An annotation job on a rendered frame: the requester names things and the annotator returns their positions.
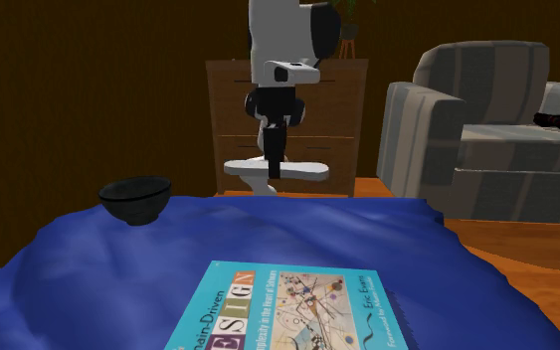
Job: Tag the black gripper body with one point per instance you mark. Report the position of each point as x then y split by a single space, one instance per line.
274 103

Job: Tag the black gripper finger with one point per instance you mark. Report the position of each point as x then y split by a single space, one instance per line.
275 145

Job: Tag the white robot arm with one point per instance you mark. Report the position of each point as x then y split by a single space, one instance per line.
279 34

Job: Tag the brown wooden chest of drawers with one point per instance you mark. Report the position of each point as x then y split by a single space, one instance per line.
337 106

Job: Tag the potted plant on wooden stand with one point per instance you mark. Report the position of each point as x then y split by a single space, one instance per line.
349 29

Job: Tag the black bowl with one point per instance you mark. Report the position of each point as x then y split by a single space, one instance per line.
136 199

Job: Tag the cyan book with abstract picture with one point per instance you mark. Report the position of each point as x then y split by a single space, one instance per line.
284 310

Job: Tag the bed with blue cover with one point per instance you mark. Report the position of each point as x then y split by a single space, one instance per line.
114 281

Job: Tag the grey striped sofa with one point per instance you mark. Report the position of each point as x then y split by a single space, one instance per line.
497 145

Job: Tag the white rounded pedestal stand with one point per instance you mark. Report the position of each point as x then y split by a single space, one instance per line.
303 169

